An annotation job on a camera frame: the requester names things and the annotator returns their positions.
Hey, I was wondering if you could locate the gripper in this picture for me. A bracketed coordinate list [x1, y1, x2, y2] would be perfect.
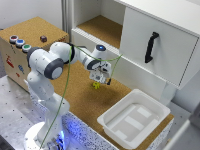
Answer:
[89, 61, 112, 86]

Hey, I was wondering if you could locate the white plastic box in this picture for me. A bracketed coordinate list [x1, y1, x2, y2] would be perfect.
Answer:
[96, 88, 172, 150]

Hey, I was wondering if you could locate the wooden drawer box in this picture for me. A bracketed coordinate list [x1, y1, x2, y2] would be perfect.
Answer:
[0, 16, 70, 93]

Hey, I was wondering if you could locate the yellow block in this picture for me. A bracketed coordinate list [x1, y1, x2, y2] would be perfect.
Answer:
[92, 82, 101, 91]

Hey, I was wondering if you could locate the white cabinet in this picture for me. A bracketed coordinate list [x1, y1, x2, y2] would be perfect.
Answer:
[70, 0, 200, 107]

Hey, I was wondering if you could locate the white sliding door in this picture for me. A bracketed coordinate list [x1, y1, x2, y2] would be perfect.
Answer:
[118, 6, 200, 88]

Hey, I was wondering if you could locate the purple block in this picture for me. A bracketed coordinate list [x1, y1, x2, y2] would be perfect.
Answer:
[39, 35, 48, 43]

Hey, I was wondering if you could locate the green button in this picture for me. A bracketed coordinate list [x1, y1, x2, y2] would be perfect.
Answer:
[21, 43, 32, 54]

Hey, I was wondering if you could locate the blue button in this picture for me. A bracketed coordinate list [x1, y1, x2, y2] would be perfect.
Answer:
[15, 38, 26, 49]

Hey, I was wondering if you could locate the red button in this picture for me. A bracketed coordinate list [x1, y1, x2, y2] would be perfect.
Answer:
[9, 35, 19, 45]

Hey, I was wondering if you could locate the green cable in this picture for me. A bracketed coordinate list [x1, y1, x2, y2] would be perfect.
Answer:
[39, 45, 123, 150]

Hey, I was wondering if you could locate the black door handle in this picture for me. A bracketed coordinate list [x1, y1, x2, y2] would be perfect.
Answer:
[144, 31, 160, 64]

